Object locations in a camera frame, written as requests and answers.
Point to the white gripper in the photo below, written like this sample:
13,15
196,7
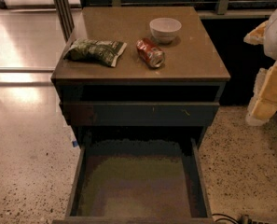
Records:
262,108

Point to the red coke can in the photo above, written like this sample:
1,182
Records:
150,53

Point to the dark wooden drawer cabinet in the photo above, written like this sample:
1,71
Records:
193,71

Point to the closed top drawer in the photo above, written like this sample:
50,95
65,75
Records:
139,113

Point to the white ceramic bowl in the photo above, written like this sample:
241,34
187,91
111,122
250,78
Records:
165,30

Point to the green chip bag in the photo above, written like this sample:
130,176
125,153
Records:
103,52

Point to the blue tape piece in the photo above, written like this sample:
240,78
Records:
74,143

